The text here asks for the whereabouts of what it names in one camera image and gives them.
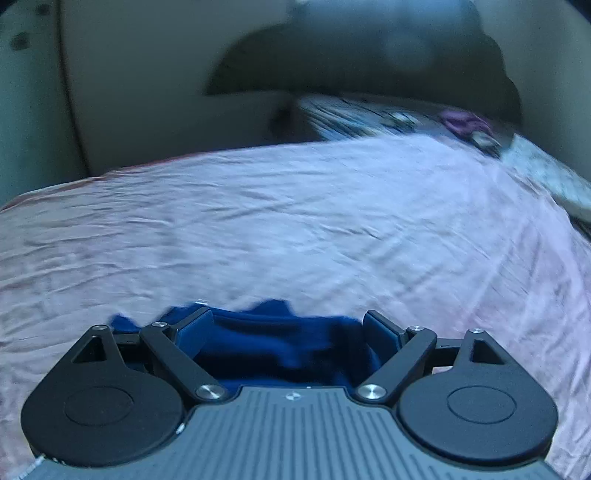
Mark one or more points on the blue small garment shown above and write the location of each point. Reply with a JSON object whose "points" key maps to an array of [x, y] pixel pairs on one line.
{"points": [[277, 341]]}

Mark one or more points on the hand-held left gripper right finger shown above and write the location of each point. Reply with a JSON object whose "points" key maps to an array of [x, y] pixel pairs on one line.
{"points": [[384, 340]]}

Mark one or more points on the patterned blanket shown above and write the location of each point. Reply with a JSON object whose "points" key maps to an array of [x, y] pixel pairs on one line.
{"points": [[360, 120]]}

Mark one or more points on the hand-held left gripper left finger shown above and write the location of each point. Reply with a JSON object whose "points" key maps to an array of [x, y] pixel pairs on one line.
{"points": [[198, 333]]}

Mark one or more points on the pale sliding door wardrobe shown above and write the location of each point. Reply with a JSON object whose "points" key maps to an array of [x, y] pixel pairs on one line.
{"points": [[27, 92]]}

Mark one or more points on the purple cloth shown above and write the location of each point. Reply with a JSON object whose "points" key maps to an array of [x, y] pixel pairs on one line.
{"points": [[461, 122]]}

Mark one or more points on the pink wrinkled bed sheet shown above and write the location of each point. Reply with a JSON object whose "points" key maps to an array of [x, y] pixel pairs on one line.
{"points": [[277, 221]]}

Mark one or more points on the pale patterned cloth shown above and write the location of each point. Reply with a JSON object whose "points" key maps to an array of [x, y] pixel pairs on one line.
{"points": [[549, 170]]}

